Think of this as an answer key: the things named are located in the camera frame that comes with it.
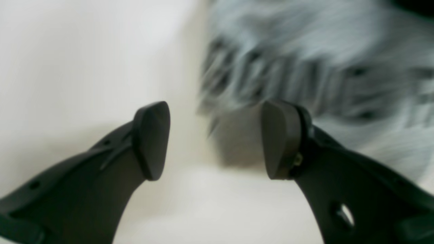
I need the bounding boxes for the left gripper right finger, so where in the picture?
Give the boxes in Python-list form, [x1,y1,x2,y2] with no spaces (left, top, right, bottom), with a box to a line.
[260,101,434,244]

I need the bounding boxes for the grey T-shirt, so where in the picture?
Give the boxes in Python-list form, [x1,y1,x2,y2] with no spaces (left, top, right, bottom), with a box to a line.
[199,0,434,182]

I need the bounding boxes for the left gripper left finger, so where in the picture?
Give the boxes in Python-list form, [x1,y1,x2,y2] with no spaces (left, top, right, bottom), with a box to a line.
[0,101,171,244]

